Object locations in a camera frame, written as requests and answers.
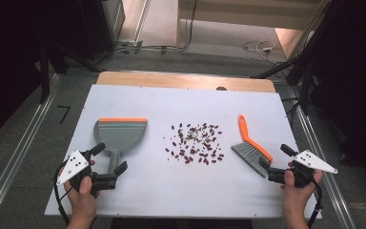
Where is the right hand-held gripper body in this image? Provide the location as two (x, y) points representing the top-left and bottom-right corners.
(268, 150), (339, 188)

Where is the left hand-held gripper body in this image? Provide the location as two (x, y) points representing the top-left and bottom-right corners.
(55, 150), (119, 192)

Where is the orange brush with grey bristles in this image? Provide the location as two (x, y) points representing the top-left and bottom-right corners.
(230, 114), (274, 178)

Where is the grey dustpan with orange edge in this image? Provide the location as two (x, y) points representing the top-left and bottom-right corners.
(92, 117), (149, 175)

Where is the group of red beans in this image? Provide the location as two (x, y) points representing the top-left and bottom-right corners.
(163, 122), (226, 166)

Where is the person's left hand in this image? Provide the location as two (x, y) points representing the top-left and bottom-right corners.
(62, 160), (101, 220)

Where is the person's right hand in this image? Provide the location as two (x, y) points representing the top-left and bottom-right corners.
(279, 161), (325, 212)

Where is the white board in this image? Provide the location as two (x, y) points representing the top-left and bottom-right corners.
(44, 84), (323, 219)

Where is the black stand leg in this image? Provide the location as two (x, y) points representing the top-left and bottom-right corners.
(299, 59), (313, 116)
(38, 43), (51, 105)

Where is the black curtain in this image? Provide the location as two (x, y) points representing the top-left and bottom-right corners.
(0, 0), (116, 151)
(294, 0), (366, 194)

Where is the wooden table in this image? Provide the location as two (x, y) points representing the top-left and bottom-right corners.
(95, 71), (277, 94)

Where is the grey power strip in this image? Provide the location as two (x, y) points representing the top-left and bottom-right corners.
(116, 38), (145, 54)

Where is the beige wooden platform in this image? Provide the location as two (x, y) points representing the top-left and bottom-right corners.
(176, 0), (332, 32)

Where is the metal floor rail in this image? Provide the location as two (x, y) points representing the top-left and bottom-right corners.
(0, 73), (62, 229)
(286, 86), (357, 229)

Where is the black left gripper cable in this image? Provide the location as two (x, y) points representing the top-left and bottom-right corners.
(52, 158), (72, 227)

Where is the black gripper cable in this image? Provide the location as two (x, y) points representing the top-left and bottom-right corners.
(306, 177), (325, 229)
(52, 158), (72, 227)

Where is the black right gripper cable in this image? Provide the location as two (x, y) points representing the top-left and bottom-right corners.
(306, 177), (325, 229)

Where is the white cable on floor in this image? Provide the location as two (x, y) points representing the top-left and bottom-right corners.
(241, 39), (278, 62)

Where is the black floor cable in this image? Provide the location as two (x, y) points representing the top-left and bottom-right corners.
(101, 0), (199, 60)

